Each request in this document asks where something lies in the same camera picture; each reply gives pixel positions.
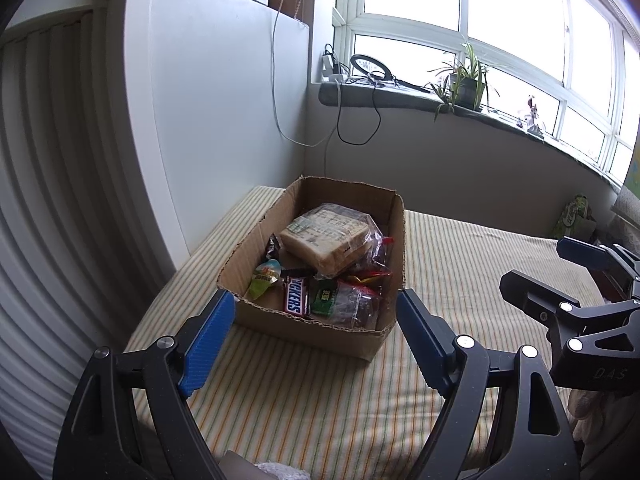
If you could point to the white framed window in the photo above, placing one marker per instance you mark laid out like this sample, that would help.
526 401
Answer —
500 0

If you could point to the grey stone windowsill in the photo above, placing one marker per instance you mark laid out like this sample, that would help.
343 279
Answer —
400 97

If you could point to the green label packet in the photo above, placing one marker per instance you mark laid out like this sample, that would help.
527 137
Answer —
324 300

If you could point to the dark wooden cabinet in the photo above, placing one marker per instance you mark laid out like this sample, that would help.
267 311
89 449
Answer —
612 282

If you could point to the green printed bag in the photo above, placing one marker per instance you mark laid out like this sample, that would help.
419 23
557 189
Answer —
575 217

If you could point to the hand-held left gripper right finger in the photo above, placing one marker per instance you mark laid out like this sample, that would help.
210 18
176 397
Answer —
425 345

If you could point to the sliced bread pack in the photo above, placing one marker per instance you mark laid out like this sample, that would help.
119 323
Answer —
320 237

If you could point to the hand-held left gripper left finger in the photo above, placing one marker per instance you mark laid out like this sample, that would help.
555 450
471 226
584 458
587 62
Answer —
207 345

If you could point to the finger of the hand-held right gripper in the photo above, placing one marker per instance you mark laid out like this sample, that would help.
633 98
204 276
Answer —
530 292
582 252

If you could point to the small figurine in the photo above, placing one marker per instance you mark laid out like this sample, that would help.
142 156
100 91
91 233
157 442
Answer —
532 117

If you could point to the clear red trimmed snack pack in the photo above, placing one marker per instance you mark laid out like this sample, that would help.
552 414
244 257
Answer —
382 250

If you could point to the person's right hand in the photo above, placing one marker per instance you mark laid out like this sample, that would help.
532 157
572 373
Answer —
585 410

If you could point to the cardboard box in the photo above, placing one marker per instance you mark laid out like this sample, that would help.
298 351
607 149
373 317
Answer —
310 330

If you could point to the white lace cloth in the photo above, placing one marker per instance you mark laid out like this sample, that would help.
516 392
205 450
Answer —
627 205

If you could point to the white ribbed panel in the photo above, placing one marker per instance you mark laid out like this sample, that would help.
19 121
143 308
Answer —
60 210

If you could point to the yellow green snack packet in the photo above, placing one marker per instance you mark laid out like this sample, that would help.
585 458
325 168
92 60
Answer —
265 276

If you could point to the white power adapter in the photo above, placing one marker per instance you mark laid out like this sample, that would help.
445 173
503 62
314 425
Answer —
332 67

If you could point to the potted spider plant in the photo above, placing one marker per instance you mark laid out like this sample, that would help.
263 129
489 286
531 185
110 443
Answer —
467 85

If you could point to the wall map poster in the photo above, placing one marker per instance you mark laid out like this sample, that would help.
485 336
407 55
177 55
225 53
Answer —
634 170

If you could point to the white cabinet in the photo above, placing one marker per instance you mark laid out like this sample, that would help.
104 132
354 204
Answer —
210 110

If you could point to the brown chocolate bar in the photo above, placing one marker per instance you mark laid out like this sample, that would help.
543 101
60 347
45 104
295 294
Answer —
296 296
272 249

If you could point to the clear dark cake pack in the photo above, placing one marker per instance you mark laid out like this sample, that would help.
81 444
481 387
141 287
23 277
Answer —
357 305

